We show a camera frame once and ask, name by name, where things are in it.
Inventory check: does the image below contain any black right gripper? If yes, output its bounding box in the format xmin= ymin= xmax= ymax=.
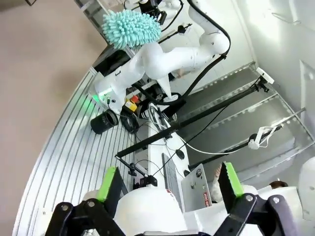
xmin=139 ymin=0 xmax=161 ymax=16

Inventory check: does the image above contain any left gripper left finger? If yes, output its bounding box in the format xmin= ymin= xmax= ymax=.
xmin=44 ymin=166 xmax=128 ymax=236

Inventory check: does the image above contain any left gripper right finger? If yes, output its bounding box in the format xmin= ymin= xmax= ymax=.
xmin=214 ymin=162 xmax=306 ymax=236

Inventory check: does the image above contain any teal chenille duster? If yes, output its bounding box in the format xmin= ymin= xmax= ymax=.
xmin=102 ymin=9 xmax=162 ymax=49

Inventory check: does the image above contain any short black boom pole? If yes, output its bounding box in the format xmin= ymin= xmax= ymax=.
xmin=189 ymin=124 xmax=284 ymax=170

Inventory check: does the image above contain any silver laptop with stickers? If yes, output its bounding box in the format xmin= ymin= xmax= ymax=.
xmin=181 ymin=163 xmax=213 ymax=212

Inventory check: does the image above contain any dark haired background person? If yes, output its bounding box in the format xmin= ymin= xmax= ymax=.
xmin=269 ymin=180 xmax=289 ymax=189

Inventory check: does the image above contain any grey keyboard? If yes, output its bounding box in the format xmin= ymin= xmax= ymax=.
xmin=161 ymin=152 xmax=182 ymax=198

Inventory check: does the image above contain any black cylinder cup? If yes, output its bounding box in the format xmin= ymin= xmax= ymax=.
xmin=90 ymin=110 xmax=119 ymax=135

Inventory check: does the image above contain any black bin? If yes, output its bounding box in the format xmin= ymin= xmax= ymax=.
xmin=94 ymin=48 xmax=131 ymax=77

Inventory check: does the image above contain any long black boom pole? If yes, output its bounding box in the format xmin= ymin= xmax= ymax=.
xmin=115 ymin=78 xmax=269 ymax=158

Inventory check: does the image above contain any white black striped sneaker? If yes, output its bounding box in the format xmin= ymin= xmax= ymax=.
xmin=139 ymin=102 xmax=178 ymax=121

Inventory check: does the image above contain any yellow red emergency stop button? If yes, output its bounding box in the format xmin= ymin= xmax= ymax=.
xmin=124 ymin=95 xmax=139 ymax=113

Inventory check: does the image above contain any white cable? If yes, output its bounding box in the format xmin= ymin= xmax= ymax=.
xmin=147 ymin=102 xmax=249 ymax=156

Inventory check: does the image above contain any white camera with bracket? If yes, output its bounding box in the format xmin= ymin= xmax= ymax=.
xmin=248 ymin=125 xmax=283 ymax=150

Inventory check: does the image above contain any black corrugated cable hose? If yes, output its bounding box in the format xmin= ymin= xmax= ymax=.
xmin=132 ymin=0 xmax=232 ymax=109

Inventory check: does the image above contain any white camera box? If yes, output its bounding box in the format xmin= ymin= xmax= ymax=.
xmin=255 ymin=67 xmax=275 ymax=85

